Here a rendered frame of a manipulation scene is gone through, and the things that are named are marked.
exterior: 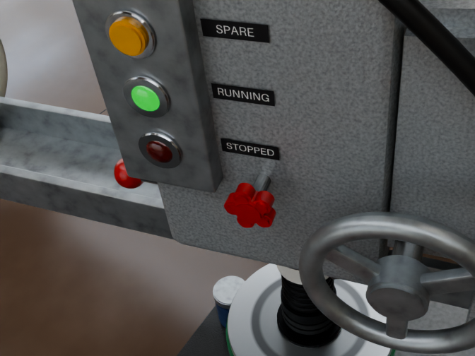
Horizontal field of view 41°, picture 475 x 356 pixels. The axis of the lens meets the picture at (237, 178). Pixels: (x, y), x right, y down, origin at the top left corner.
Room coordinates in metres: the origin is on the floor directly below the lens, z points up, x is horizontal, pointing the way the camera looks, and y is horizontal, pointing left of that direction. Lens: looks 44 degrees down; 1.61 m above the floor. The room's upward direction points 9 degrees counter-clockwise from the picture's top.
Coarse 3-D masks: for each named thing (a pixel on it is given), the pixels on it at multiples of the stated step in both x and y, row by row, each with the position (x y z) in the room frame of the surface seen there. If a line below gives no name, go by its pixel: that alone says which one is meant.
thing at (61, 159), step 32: (0, 128) 0.69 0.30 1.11; (32, 128) 0.67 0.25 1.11; (64, 128) 0.65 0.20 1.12; (96, 128) 0.63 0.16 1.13; (0, 160) 0.62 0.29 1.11; (32, 160) 0.62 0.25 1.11; (64, 160) 0.61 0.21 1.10; (96, 160) 0.60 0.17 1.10; (0, 192) 0.56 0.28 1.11; (32, 192) 0.54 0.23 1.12; (64, 192) 0.52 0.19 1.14; (96, 192) 0.50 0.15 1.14; (128, 192) 0.49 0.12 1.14; (128, 224) 0.49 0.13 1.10; (160, 224) 0.47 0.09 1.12
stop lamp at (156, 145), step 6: (150, 144) 0.38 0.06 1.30; (156, 144) 0.37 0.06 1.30; (162, 144) 0.37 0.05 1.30; (150, 150) 0.37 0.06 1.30; (156, 150) 0.37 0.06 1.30; (162, 150) 0.37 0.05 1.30; (168, 150) 0.37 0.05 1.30; (150, 156) 0.38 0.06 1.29; (156, 156) 0.37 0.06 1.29; (162, 156) 0.37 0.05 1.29; (168, 156) 0.37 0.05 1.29; (162, 162) 0.37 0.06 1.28
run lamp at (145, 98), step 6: (132, 90) 0.38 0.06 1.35; (138, 90) 0.37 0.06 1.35; (144, 90) 0.37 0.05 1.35; (150, 90) 0.37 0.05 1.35; (132, 96) 0.38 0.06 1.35; (138, 96) 0.37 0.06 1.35; (144, 96) 0.37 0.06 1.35; (150, 96) 0.37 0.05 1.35; (156, 96) 0.37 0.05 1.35; (138, 102) 0.37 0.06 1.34; (144, 102) 0.37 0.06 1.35; (150, 102) 0.37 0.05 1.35; (156, 102) 0.37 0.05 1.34; (144, 108) 0.37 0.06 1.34; (150, 108) 0.37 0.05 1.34; (156, 108) 0.37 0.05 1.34
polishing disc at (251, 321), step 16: (256, 272) 0.55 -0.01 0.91; (272, 272) 0.54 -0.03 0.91; (240, 288) 0.52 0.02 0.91; (256, 288) 0.52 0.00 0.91; (272, 288) 0.52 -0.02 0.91; (336, 288) 0.50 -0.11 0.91; (352, 288) 0.50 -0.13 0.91; (240, 304) 0.50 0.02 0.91; (256, 304) 0.49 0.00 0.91; (272, 304) 0.49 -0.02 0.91; (352, 304) 0.47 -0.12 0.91; (368, 304) 0.47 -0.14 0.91; (240, 320) 0.47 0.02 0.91; (256, 320) 0.47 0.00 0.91; (272, 320) 0.47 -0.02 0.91; (384, 320) 0.44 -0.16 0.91; (240, 336) 0.45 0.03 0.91; (256, 336) 0.45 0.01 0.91; (272, 336) 0.44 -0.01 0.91; (352, 336) 0.43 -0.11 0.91; (240, 352) 0.43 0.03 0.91; (256, 352) 0.42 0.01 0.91; (272, 352) 0.42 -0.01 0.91; (288, 352) 0.42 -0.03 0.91; (304, 352) 0.41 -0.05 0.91; (320, 352) 0.41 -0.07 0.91; (336, 352) 0.41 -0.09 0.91; (352, 352) 0.40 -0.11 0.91; (368, 352) 0.40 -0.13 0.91; (384, 352) 0.40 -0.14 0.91
